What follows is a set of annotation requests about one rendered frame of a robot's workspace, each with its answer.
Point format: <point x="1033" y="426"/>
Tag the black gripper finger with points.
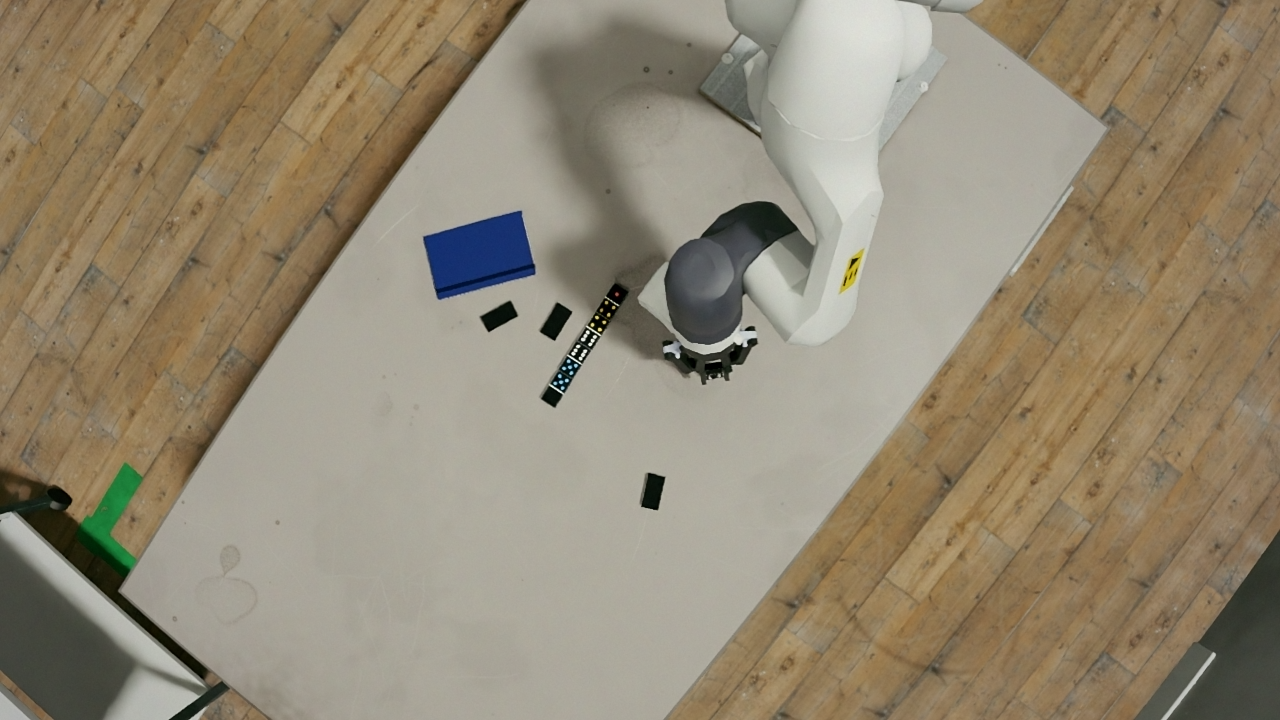
<point x="740" y="352"/>
<point x="682" y="360"/>

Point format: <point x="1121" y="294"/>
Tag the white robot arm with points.
<point x="822" y="107"/>

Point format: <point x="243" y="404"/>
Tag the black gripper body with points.
<point x="708" y="357"/>

